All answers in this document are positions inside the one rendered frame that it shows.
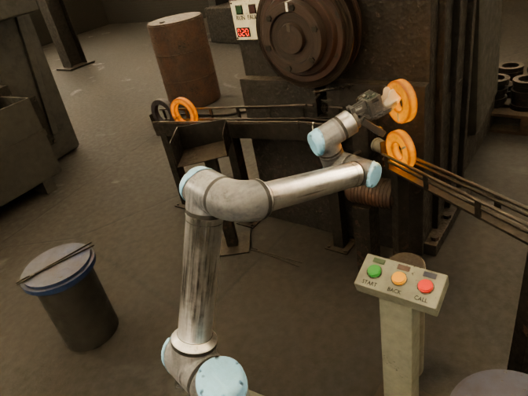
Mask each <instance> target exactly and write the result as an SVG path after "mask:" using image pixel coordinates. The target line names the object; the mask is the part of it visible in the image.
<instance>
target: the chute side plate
mask: <svg viewBox="0 0 528 396"><path fill-rule="evenodd" d="M191 124H195V123H153V124H152V125H153V127H154V130H155V132H156V135H157V136H160V132H164V133H166V135H167V136H170V137H172V136H173V134H174V132H175V130H176V127H180V126H186V125H191ZM227 124H228V128H229V133H230V134H232V138H254V139H282V140H304V141H308V140H307V135H308V133H309V132H311V131H312V126H313V128H314V129H315V128H318V127H319V126H318V125H311V124H303V123H227Z"/></svg>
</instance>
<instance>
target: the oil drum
mask: <svg viewBox="0 0 528 396"><path fill-rule="evenodd" d="M147 28H148V33H149V36H150V39H151V42H152V47H153V49H154V52H155V53H154V54H155V56H156V60H157V63H158V65H159V70H160V74H161V76H162V81H163V84H164V86H165V90H166V92H167V97H168V100H169V102H170V103H172V101H173V100H174V99H176V98H178V97H184V98H187V99H188V100H190V101H191V102H192V103H193V105H194V106H195V108H202V107H204V106H207V105H210V104H212V103H214V102H215V101H217V100H218V99H219V98H220V97H221V92H220V89H219V84H218V79H217V75H216V71H215V70H216V68H215V65H214V61H213V58H212V54H211V48H210V42H209V41H208V37H207V31H206V28H205V23H204V18H203V14H202V13H200V12H191V13H180V14H176V15H172V16H166V17H163V18H160V19H158V20H154V21H152V22H150V23H148V25H147Z"/></svg>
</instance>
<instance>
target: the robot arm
mask: <svg viewBox="0 0 528 396"><path fill-rule="evenodd" d="M357 99H358V100H359V102H357V103H356V104H354V105H352V106H350V105H348V106H346V109H347V111H343V112H341V113H339V114H338V115H336V116H335V117H333V118H332V119H330V120H329V121H327V122H326V123H324V124H322V125H320V126H319V127H318V128H315V129H313V130H312V131H311V132H309V133H308V135H307V140H308V143H309V145H310V147H311V149H312V151H313V153H314V154H315V155H316V156H319V158H320V160H321V163H322V166H323V169H320V170H313V171H310V172H306V173H302V174H297V175H292V176H289V177H286V178H279V179H276V180H272V181H266V182H264V181H262V180H260V179H257V178H256V179H251V180H236V179H232V178H229V177H227V176H225V175H224V174H220V173H218V172H217V171H216V170H214V169H212V168H208V167H203V166H199V167H194V168H192V169H191V170H189V171H188V172H187V173H186V174H185V175H184V176H183V178H182V179H181V182H180V185H179V192H180V195H181V197H182V199H183V200H185V237H184V249H183V261H182V272H181V294H180V306H179V318H178V329H176V330H175V331H174V332H173V333H172V334H171V337H170V338H167V340H166V342H165V343H164V345H163V348H162V351H161V360H162V362H163V365H164V366H165V368H166V370H167V371H168V372H169V373H170V374H171V375H172V376H173V377H174V378H175V379H176V380H177V381H178V383H179V384H180V385H181V386H182V387H183V388H184V390H185V391H186V392H187V393H188V394H189V395H190V396H250V394H249V390H248V380H247V377H246V375H245V372H244V370H243V368H242V366H241V365H240V364H239V363H238V361H236V360H235V359H233V358H231V357H226V356H220V355H219V354H218V353H217V350H216V349H217V341H218V337H217V335H216V333H215V332H214V331H213V330H212V328H213V320H214V311H215V296H216V288H217V280H218V265H219V257H220V248H221V240H222V225H223V220H226V221H230V222H257V221H260V220H263V219H265V218H268V217H269V216H270V214H271V212H272V211H275V210H278V209H281V208H284V207H289V206H291V205H294V204H299V203H302V202H305V201H307V200H312V199H316V198H318V197H321V196H326V195H329V194H332V193H337V192H339V191H343V190H345V189H350V188H355V187H358V186H361V185H365V186H367V187H369V188H373V187H375V186H376V185H377V183H378V182H379V180H380V177H381V173H382V167H381V165H380V164H379V163H377V162H375V161H374V160H373V161H372V160H369V159H365V158H362V157H360V156H356V155H353V154H350V153H348V152H344V151H343V147H342V145H341V142H343V141H345V140H346V139H347V138H349V137H351V136H352V135H354V134H356V133H357V132H358V128H360V127H361V125H362V126H363V127H366V128H367V129H369V130H370V131H372V132H373V133H374V134H375V135H376V136H380V137H383V136H384V135H385V133H386V131H385V130H383V128H382V127H381V126H377V125H375V124H373V123H371V122H369V121H368V120H367V119H369V120H371V121H372V120H374V119H378V118H380V117H382V116H385V115H386V114H387V113H389V112H391V111H392V110H393V109H394V108H395V107H396V106H397V105H398V103H399V101H400V100H401V97H400V96H399V95H398V94H397V93H396V92H395V90H394V89H392V90H390V88H389V87H385V88H384V89H383V95H382V96H380V94H378V93H376V92H373V91H371V90H368V91H366V92H364V93H363V94H362V95H360V96H358V97H357ZM364 117H365V118H366V119H365V118H364Z"/></svg>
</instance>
